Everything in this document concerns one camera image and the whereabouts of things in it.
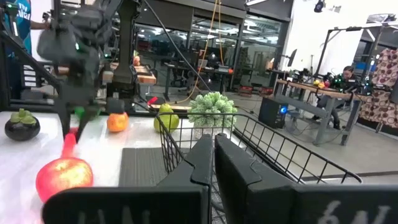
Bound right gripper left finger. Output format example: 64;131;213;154
42;133;215;224

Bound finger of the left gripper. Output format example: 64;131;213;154
76;107;100;141
57;102;74;139

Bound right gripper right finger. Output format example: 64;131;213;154
214;133;398;224

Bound red chili pepper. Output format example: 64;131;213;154
60;106;86;159

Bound orange tangerine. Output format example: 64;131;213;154
106;111;130;133

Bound red apple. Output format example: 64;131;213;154
35;156;95;203

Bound green apple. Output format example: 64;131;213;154
153;103;180;134

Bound drawer cabinet white labels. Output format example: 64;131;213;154
21;63;55;100

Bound dark grey woven placemat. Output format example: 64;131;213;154
118;146;193;187

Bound light wooden table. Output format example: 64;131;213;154
102;62;158;86

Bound black computer tower blue light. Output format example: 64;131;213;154
257;96;289;129

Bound person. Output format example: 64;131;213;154
312;65;358;130
2;0;52;100

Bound red toolbox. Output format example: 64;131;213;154
238;85;274;97

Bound wooden desk grey legs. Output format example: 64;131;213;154
273;79;371;147

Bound black monitor on stand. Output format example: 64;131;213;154
285;48;298;68

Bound brown circle-patterned fabric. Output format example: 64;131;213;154
357;48;398;130

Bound black wire basket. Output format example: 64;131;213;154
155;111;363;224

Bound black hanging cable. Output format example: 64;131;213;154
142;0;213;91

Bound orange hanging cable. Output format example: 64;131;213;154
174;0;224;105

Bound black gantry frame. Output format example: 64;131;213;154
313;20;398;78

